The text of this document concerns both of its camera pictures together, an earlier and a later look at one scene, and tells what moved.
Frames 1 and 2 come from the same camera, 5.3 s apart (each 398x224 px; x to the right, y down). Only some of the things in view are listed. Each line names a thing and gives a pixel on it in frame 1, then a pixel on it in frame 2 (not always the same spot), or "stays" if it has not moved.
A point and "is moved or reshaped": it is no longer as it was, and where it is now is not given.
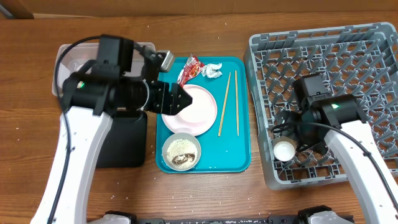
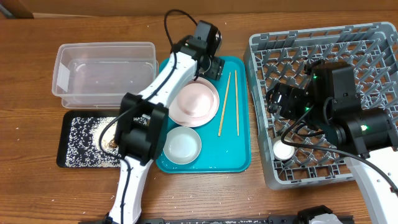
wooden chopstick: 223,106 stays
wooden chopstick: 237,104 stays
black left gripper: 171,107 -> 216,72
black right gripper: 292,125 -> 274,100
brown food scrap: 181,158 -> 113,143
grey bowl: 181,152 is moved or reshaped
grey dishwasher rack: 359,60 stays
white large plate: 196,117 is moved or reshaped
